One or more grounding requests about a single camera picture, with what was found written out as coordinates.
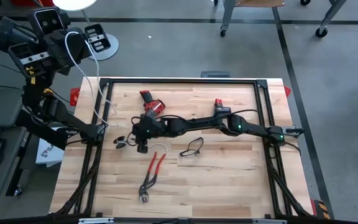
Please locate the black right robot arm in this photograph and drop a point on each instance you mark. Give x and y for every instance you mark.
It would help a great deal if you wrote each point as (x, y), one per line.
(197, 123)

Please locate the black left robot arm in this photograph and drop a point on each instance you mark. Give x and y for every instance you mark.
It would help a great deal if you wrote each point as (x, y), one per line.
(73, 123)

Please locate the orange black striped block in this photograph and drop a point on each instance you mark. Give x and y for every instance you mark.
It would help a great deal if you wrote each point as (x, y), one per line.
(322, 209)

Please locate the red tag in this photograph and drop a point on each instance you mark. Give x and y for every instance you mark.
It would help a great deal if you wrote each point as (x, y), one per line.
(75, 97)
(286, 91)

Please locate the clear black safety glasses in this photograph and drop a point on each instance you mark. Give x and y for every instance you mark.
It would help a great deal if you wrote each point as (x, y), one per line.
(195, 152)

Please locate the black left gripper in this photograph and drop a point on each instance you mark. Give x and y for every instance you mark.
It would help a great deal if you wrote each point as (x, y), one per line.
(30, 59)

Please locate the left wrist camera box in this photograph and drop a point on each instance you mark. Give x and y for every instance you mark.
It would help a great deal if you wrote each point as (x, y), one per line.
(47, 21)

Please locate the red object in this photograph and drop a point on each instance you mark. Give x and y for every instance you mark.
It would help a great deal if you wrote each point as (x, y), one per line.
(23, 2)

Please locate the white printed box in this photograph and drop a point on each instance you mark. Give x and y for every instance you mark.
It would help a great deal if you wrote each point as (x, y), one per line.
(50, 155)

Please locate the white floor lamp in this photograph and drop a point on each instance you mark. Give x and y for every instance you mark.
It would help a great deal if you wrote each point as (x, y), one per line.
(73, 3)

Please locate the silver bracket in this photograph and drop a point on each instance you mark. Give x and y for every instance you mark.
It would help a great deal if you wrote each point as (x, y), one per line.
(96, 221)
(269, 221)

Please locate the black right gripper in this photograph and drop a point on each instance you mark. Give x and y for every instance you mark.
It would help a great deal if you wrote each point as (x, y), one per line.
(146, 129)

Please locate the red black drill battery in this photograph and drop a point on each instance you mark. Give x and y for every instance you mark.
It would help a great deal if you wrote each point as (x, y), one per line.
(219, 104)

